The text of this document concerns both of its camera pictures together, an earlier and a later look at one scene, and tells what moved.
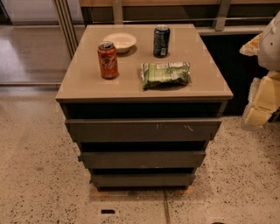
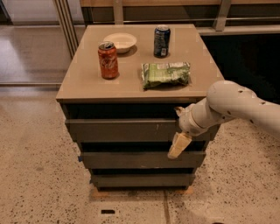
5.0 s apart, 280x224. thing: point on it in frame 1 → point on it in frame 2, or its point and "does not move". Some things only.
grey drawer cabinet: (143, 102) does not move
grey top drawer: (142, 129) does not move
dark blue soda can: (161, 40) does not move
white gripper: (270, 48) → (185, 122)
